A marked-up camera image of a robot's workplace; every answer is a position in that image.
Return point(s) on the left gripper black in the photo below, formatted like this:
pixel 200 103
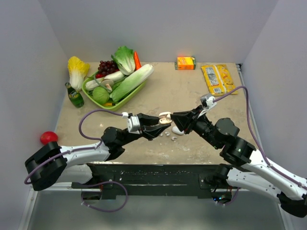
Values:
pixel 147 131

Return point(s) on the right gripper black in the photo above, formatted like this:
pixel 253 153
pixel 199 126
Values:
pixel 184 120

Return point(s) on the beige earbud charging case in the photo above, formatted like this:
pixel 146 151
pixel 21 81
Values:
pixel 163 122

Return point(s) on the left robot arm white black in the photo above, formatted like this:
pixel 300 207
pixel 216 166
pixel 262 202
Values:
pixel 54 164

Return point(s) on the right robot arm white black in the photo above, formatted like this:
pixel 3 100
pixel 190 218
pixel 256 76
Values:
pixel 249 169

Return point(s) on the white charging case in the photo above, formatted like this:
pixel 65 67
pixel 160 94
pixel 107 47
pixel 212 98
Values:
pixel 177 131

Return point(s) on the green plastic basket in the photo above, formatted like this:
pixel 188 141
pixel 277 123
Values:
pixel 112 106

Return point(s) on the long green napa cabbage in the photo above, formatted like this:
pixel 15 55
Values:
pixel 131 82

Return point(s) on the yellow snack packet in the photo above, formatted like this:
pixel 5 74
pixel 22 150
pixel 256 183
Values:
pixel 218 79

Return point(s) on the beige mushroom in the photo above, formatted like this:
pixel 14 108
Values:
pixel 107 84

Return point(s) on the orange juice box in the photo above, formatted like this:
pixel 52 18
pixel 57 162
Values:
pixel 185 63

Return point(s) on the round green cabbage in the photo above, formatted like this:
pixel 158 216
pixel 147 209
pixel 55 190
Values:
pixel 100 95

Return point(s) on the orange carrot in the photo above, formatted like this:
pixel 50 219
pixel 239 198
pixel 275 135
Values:
pixel 137 61

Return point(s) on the white radish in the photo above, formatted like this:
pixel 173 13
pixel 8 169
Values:
pixel 115 77

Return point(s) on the red chili pepper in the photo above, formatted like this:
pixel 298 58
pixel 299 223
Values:
pixel 99 75

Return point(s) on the green lettuce head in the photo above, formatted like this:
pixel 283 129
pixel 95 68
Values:
pixel 124 59

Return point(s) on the purple grapes bunch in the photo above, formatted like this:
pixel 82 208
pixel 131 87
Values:
pixel 107 67

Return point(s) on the green glass bottle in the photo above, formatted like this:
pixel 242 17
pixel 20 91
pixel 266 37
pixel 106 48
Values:
pixel 74 96

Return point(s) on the yellow napa cabbage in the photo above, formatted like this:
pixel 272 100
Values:
pixel 78 70

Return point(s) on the red tomato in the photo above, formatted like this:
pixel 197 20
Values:
pixel 48 137

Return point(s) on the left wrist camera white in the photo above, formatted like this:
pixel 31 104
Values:
pixel 133 123

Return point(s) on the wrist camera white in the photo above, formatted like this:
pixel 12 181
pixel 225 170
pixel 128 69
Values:
pixel 207 101
pixel 133 123

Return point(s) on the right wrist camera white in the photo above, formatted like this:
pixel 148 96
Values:
pixel 207 101

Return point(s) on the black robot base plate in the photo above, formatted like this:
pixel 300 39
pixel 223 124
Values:
pixel 198 180

